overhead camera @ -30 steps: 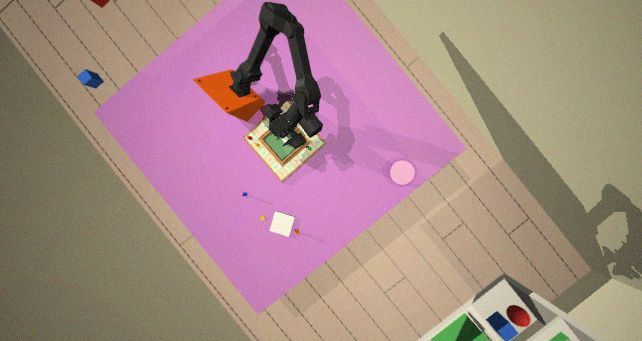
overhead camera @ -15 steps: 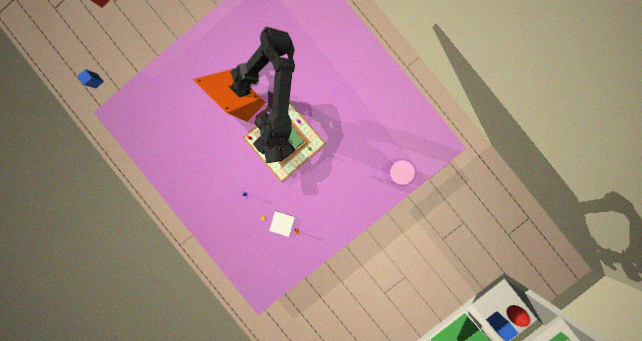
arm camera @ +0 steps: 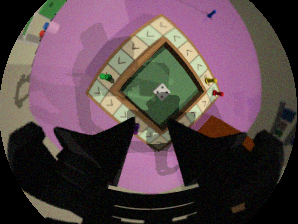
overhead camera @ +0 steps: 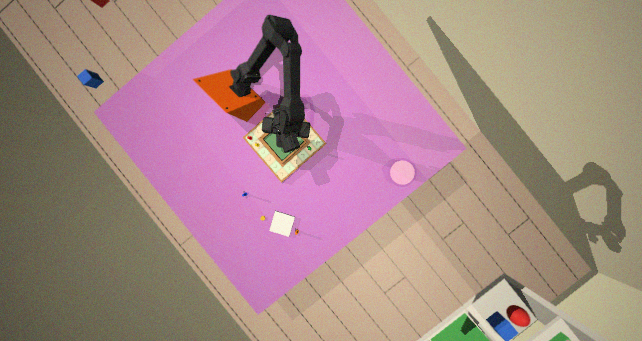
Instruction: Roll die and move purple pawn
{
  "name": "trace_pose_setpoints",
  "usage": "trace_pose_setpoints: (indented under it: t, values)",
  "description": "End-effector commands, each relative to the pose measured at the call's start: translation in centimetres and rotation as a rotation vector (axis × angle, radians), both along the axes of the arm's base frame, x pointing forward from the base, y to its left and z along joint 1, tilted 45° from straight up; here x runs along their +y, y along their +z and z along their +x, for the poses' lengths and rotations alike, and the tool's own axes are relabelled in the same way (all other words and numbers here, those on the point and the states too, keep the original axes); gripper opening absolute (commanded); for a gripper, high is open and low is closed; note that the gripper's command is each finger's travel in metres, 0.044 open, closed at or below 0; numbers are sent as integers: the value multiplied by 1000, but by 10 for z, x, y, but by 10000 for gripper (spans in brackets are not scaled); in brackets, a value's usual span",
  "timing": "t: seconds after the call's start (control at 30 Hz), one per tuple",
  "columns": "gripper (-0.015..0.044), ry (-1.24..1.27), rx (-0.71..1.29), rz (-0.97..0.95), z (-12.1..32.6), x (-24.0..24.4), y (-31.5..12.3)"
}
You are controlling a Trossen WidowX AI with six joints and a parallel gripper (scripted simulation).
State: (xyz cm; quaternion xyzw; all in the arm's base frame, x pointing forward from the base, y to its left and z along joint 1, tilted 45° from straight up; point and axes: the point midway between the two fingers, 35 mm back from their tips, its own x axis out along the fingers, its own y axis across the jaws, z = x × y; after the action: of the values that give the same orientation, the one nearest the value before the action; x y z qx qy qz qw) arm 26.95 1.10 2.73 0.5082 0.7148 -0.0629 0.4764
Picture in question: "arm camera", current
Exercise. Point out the grey die with black pips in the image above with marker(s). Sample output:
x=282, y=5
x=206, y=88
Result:
x=161, y=91

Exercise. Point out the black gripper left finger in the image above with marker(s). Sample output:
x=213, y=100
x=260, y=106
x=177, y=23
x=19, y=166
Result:
x=106, y=149

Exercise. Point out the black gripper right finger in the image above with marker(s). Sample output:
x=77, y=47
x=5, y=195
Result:
x=196, y=152

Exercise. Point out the green game pawn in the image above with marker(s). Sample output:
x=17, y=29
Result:
x=105, y=77

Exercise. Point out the red pawn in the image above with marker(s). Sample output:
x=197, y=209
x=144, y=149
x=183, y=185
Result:
x=217, y=93

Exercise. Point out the yellow game pawn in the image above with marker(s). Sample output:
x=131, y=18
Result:
x=207, y=80

